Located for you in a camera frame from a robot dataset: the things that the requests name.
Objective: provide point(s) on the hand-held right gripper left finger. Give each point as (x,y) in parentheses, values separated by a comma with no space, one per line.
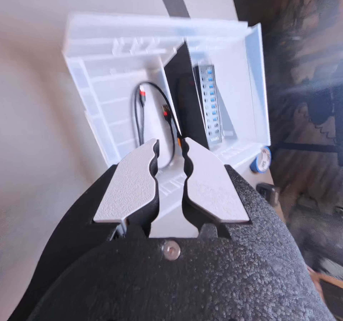
(128,189)

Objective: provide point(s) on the black bin divider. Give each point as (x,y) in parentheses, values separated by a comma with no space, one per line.
(179,71)

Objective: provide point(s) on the clear plastic bin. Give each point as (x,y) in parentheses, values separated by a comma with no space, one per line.
(107,66)

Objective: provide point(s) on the black USB hub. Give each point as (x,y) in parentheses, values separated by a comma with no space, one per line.
(211,106)

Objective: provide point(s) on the blue tape roll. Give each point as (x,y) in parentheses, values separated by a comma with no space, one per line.
(261,160)

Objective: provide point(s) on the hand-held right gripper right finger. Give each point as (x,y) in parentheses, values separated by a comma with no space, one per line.
(217,189)

